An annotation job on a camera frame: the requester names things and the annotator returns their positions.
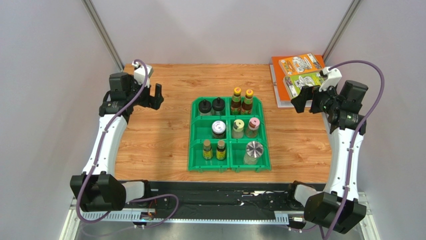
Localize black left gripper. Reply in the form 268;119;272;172
126;75;164;110

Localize black lid jar white granules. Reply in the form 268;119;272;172
198;99;212;116

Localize yellow cap soy sauce bottle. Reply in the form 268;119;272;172
240;89;254;115

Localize pink lid spice bottle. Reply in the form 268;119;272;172
245;117;261;139

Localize white lid sauce jar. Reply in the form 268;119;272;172
211;120;227;139

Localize small yellow label oil bottle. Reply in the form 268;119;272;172
202;139;213;160

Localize yellow cap green label bottle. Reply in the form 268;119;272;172
230;87;242;115

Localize silver lid glass jar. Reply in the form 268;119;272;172
243;141;265;165

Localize yellow-green lid sesame jar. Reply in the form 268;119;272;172
231;119;245;139

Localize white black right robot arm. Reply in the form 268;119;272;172
288;80;368;234

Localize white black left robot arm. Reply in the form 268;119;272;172
70;70;164;213

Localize green comic book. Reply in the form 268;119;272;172
282;72;324;100

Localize orange comic book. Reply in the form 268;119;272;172
278;53;325;77

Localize green plastic divided bin tray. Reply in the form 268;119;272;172
187;96;272;173

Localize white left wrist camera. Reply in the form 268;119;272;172
132;59;154;88

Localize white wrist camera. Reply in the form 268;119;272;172
319;67;342;92
132;59;154;88

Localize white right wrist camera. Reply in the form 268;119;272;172
319;67;342;92

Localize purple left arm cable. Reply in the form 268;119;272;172
75;59;180;229

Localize orange ring binder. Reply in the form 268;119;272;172
269;53;325;108

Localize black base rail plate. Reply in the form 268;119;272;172
126;181;304;221

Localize aluminium frame post right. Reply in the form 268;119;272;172
322;0;363;63

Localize aluminium frame post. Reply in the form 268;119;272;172
322;0;363;63
82;0;125;72

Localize aluminium frame post left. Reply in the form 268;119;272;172
82;0;125;72

